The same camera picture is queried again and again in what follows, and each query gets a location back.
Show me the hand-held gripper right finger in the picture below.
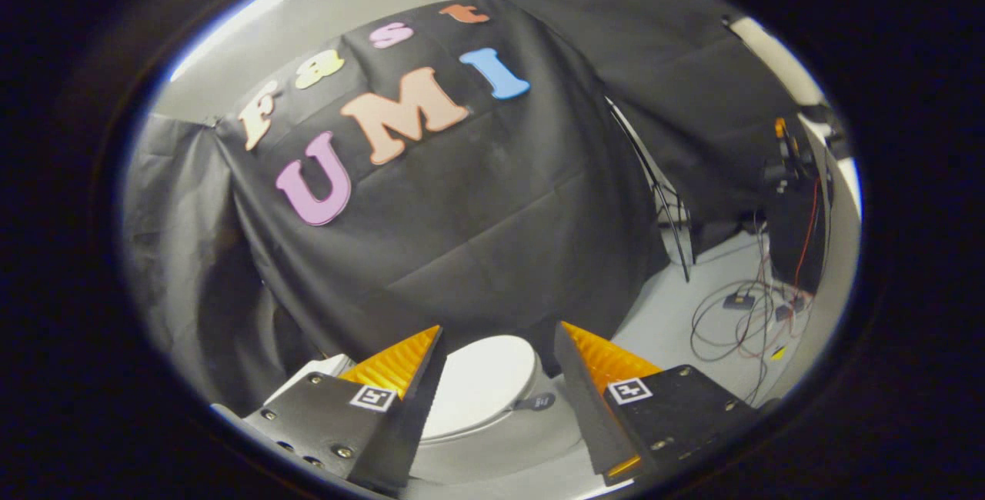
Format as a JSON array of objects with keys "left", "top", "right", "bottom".
[{"left": 554, "top": 322, "right": 764, "bottom": 487}]

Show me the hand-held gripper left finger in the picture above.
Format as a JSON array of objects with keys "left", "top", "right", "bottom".
[{"left": 212, "top": 325, "right": 449, "bottom": 497}]

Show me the white toilet lid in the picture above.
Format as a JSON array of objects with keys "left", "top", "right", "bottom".
[{"left": 422, "top": 335, "right": 539, "bottom": 441}]

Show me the white toilet body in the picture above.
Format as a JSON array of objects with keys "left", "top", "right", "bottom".
[{"left": 265, "top": 354, "right": 595, "bottom": 487}]

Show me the black tripod stand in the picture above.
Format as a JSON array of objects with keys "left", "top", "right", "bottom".
[{"left": 606, "top": 96, "right": 698, "bottom": 284}]

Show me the black backdrop cloth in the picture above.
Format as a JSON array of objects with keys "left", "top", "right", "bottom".
[{"left": 123, "top": 0, "right": 801, "bottom": 418}]

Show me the white panel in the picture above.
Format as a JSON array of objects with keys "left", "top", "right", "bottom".
[{"left": 727, "top": 15, "right": 862, "bottom": 402}]

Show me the floor cable tangle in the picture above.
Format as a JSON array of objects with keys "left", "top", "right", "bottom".
[{"left": 689, "top": 227, "right": 810, "bottom": 408}]

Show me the red cable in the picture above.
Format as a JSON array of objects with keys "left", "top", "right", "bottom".
[{"left": 791, "top": 175, "right": 821, "bottom": 289}]

